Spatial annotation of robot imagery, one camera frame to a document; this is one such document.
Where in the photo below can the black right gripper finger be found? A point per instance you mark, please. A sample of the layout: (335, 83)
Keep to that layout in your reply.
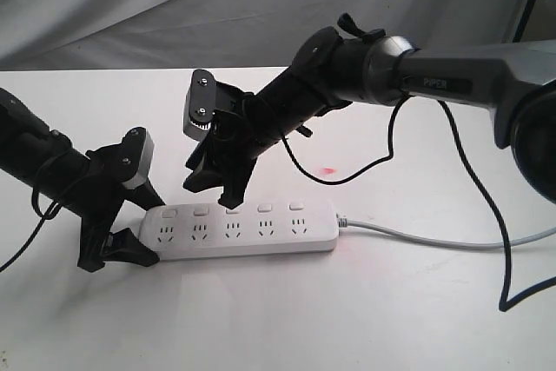
(203, 178)
(235, 174)

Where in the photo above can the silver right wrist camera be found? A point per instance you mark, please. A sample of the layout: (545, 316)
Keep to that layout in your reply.
(199, 105)

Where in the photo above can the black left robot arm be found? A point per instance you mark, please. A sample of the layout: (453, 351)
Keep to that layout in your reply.
(41, 157)

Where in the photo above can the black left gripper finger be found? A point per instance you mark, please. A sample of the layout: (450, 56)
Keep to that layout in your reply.
(139, 191)
(124, 246)

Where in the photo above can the white five-outlet power strip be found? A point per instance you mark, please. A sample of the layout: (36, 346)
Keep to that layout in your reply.
(208, 230)

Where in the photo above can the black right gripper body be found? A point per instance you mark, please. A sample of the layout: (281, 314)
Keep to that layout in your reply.
(245, 124)

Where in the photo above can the grey backdrop cloth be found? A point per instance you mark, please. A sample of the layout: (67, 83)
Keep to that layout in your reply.
(150, 34)

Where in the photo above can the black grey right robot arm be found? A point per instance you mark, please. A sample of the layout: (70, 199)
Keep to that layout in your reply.
(341, 65)

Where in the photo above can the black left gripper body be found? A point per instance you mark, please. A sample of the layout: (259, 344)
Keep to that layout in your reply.
(96, 195)

